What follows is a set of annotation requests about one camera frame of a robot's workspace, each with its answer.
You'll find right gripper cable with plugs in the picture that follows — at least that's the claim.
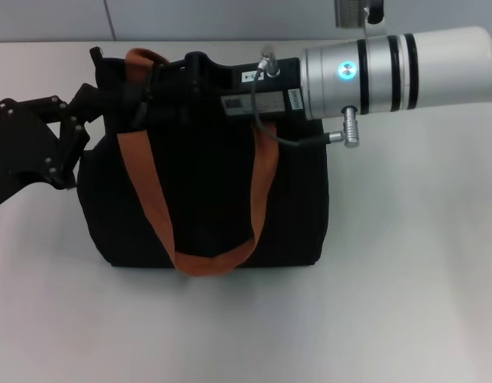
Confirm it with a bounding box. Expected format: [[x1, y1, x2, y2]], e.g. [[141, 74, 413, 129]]
[[251, 44, 361, 150]]

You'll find black bag with orange handles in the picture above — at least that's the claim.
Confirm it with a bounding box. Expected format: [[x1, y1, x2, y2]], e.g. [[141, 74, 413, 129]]
[[76, 46, 330, 277]]

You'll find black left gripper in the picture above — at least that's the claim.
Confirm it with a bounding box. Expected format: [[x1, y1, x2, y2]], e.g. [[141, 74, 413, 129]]
[[0, 82, 111, 212]]

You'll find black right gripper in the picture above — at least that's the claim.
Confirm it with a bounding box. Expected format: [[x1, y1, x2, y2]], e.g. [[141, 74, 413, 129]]
[[132, 50, 309, 129]]

